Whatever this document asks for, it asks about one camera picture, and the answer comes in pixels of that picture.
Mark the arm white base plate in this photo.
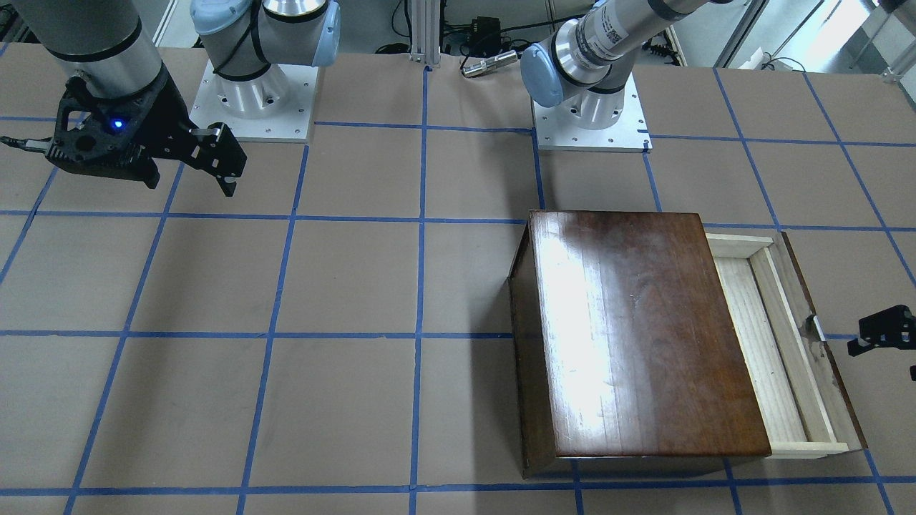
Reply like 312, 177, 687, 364
190, 62, 323, 144
531, 75, 653, 152

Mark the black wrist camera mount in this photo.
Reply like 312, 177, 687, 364
2, 66, 193, 189

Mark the black power adapter box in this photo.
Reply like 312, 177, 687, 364
468, 16, 502, 56

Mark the silver cylindrical tool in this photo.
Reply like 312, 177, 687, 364
460, 49, 520, 79

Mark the aluminium frame post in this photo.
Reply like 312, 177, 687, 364
405, 1, 444, 71

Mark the wooden drawer with handle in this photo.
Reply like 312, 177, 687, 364
707, 232, 868, 459

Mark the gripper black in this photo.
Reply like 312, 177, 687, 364
147, 123, 248, 197

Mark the dark wooden drawer cabinet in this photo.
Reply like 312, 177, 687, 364
507, 210, 773, 479

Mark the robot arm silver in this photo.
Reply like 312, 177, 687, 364
2, 1, 341, 197
521, 1, 914, 356

